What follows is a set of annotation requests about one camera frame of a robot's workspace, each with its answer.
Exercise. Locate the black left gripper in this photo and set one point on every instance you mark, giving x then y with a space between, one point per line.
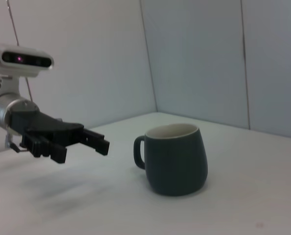
45 124

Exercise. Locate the dark grey ceramic mug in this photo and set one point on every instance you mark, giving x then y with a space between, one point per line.
177 164

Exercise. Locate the grey metal plug connector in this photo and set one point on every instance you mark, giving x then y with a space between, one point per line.
8 142

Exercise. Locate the silver camera mount bracket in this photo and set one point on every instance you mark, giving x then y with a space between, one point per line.
9 85

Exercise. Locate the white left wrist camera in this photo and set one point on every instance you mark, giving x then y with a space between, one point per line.
25 60

